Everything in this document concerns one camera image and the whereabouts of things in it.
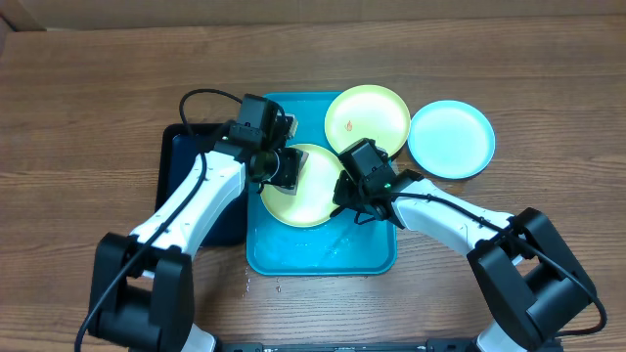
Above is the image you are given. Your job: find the yellow plate top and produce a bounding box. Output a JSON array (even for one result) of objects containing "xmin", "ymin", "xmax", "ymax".
[{"xmin": 324, "ymin": 85, "xmax": 411, "ymax": 155}]

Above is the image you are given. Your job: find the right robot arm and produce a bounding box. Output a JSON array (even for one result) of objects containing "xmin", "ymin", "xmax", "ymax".
[{"xmin": 334, "ymin": 170, "xmax": 607, "ymax": 351}]

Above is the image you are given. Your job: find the black plastic tray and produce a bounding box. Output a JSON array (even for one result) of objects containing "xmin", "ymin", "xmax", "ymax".
[{"xmin": 155, "ymin": 124, "xmax": 248, "ymax": 247}]

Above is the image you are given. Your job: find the yellow plate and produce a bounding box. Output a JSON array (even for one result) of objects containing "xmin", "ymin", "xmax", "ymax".
[
  {"xmin": 324, "ymin": 85, "xmax": 411, "ymax": 155},
  {"xmin": 260, "ymin": 144, "xmax": 343, "ymax": 228}
]

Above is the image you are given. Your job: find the yellow plate bottom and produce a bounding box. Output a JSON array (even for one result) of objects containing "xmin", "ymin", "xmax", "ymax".
[{"xmin": 260, "ymin": 144, "xmax": 343, "ymax": 228}]

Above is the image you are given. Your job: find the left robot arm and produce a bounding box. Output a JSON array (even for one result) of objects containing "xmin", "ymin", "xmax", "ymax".
[{"xmin": 74, "ymin": 138, "xmax": 307, "ymax": 351}]

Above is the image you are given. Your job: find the teal plastic tray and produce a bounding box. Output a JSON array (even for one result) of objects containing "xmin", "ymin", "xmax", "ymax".
[{"xmin": 246, "ymin": 91, "xmax": 397, "ymax": 276}]

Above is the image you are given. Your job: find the green scrub sponge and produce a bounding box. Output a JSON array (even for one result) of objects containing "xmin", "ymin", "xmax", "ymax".
[{"xmin": 278, "ymin": 148, "xmax": 309, "ymax": 196}]

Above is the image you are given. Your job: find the light blue plate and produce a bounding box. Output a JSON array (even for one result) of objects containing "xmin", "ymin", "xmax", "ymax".
[{"xmin": 408, "ymin": 100, "xmax": 496, "ymax": 180}]

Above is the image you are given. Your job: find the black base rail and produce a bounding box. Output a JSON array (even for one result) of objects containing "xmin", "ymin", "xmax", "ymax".
[{"xmin": 215, "ymin": 338, "xmax": 479, "ymax": 352}]

